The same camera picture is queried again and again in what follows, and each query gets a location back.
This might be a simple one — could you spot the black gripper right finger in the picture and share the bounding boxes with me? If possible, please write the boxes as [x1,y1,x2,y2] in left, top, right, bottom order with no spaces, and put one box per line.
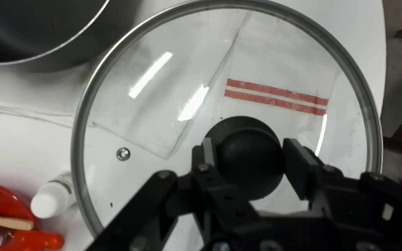
[283,137,402,243]

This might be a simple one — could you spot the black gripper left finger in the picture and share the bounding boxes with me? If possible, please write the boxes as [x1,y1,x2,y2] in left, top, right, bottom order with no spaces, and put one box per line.
[87,137,259,251]

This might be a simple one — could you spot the glass lid black knob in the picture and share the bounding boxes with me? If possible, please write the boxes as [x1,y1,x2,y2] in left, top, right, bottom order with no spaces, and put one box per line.
[70,0,386,241]

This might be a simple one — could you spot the black cooking pot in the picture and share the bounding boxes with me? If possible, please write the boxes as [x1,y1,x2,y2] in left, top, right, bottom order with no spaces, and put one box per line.
[0,0,112,74]

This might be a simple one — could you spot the white towel red stripes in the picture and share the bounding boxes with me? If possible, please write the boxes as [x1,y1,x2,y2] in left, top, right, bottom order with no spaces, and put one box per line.
[0,8,375,162]

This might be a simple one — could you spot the small white cap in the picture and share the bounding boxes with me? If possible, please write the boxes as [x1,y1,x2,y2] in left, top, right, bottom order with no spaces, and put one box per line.
[30,171,79,220]

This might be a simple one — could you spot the wooden spoon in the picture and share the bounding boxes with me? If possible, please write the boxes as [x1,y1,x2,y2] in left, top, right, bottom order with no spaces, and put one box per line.
[0,206,37,233]

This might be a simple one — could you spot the steel cup red handle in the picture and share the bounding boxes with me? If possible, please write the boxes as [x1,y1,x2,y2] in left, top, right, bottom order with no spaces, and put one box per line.
[0,229,66,251]

